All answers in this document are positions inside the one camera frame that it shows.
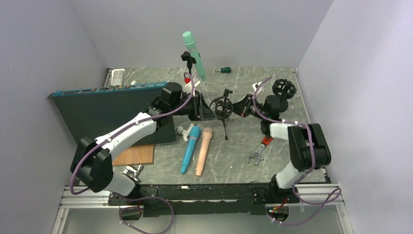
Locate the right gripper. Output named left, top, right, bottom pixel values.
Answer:
left=226, top=95, right=267, bottom=121

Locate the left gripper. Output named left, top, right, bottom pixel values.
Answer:
left=170, top=93, right=218, bottom=122

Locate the black tripod mic stand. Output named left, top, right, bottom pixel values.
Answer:
left=209, top=89, right=233, bottom=140

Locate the blue microphone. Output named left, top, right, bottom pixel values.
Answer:
left=181, top=126, right=200, bottom=174

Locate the pink microphone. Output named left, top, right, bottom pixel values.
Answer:
left=195, top=128, right=213, bottom=176

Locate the black shock mount stand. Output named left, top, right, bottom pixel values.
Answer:
left=272, top=79, right=297, bottom=113

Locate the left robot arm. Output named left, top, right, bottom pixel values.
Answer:
left=70, top=82, right=218, bottom=205

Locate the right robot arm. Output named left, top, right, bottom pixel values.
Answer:
left=233, top=94, right=332, bottom=202

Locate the black round base stand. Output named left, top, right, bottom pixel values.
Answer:
left=181, top=51, right=196, bottom=76

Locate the green microphone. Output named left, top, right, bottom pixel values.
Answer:
left=182, top=31, right=206, bottom=81

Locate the white plastic faucet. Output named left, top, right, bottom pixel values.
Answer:
left=175, top=122, right=196, bottom=142

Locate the wooden board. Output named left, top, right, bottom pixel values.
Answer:
left=113, top=144, right=154, bottom=166

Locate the chrome metal fitting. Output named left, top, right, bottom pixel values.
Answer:
left=122, top=164, right=144, bottom=183

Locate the dark blue flat box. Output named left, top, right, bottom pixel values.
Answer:
left=49, top=81, right=167, bottom=143

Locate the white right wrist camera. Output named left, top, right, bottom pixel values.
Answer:
left=252, top=82, right=263, bottom=95

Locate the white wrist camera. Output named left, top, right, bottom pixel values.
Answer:
left=183, top=77, right=201, bottom=94
left=252, top=82, right=263, bottom=95

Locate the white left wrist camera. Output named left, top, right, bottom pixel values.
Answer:
left=183, top=77, right=201, bottom=94

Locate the green handled screwdriver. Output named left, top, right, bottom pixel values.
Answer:
left=215, top=67, right=232, bottom=74

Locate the red handled adjustable wrench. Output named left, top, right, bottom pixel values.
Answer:
left=245, top=136, right=273, bottom=165

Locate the silver metal bracket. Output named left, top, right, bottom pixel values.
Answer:
left=103, top=68, right=125, bottom=88

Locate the black mounting rail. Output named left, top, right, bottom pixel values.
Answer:
left=108, top=182, right=299, bottom=217

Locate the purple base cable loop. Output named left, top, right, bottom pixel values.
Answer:
left=118, top=195, right=175, bottom=234

